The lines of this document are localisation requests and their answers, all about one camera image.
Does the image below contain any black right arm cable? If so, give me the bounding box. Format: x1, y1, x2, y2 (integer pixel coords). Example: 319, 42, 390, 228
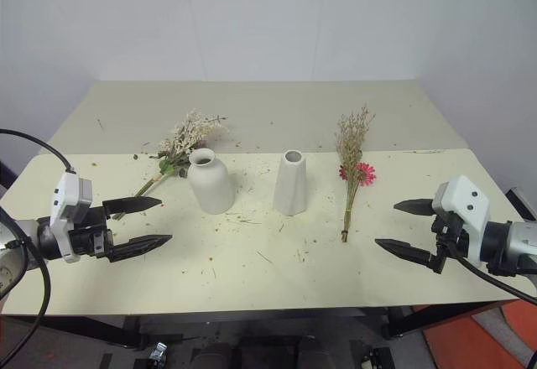
444, 234, 537, 305

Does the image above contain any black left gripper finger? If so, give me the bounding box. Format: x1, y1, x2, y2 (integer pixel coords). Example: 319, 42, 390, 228
107, 234, 174, 263
102, 195, 163, 220

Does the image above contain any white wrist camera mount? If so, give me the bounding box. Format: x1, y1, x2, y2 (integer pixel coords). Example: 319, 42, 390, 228
49, 170, 93, 264
433, 174, 492, 270

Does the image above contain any beige and pink flower bunch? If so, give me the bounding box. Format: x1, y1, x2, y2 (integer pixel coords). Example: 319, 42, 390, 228
333, 103, 378, 244

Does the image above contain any round white ceramic vase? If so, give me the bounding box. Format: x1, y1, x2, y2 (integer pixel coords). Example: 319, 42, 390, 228
186, 148, 236, 216

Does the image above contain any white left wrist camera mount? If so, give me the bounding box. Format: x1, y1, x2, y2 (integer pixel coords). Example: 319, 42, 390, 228
49, 170, 93, 264

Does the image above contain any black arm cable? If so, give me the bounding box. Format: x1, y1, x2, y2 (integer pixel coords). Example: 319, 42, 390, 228
0, 206, 54, 364
444, 234, 537, 305

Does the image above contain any silver caster wheel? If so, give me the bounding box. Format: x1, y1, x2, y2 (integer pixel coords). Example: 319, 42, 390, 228
147, 341, 169, 369

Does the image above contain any orange floor mat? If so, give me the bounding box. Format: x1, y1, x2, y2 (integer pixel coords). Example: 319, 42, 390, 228
421, 299, 537, 369

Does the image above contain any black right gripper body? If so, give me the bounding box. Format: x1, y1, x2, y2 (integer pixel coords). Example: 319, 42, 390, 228
430, 210, 470, 257

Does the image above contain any black left camera cable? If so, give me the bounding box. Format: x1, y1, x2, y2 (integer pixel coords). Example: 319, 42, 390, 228
0, 128, 77, 175

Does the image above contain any black metal table frame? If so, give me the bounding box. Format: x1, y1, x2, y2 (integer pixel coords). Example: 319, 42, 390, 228
8, 299, 508, 351

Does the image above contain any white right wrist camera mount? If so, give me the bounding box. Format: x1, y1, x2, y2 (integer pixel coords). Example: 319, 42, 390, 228
433, 174, 492, 270

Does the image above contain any faceted white ceramic vase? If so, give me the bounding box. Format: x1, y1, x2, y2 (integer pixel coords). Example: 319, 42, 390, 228
272, 148, 309, 217

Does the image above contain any white dried flower bunch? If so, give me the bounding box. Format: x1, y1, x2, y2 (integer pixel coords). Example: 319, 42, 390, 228
133, 108, 230, 221

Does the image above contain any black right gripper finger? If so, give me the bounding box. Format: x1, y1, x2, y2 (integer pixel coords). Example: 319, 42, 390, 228
394, 197, 435, 216
373, 238, 447, 275

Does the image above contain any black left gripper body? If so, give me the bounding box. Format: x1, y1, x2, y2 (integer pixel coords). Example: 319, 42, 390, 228
68, 206, 114, 260

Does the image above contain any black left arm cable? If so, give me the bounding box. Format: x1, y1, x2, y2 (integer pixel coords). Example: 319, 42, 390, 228
0, 206, 54, 364

